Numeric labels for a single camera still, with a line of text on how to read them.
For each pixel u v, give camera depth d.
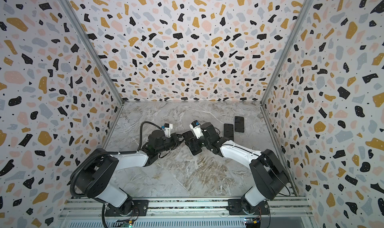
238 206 0.75
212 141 0.67
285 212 0.75
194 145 0.76
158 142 0.70
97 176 0.44
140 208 0.73
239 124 1.11
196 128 0.78
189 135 0.88
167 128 0.83
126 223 0.70
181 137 0.85
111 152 0.50
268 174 0.44
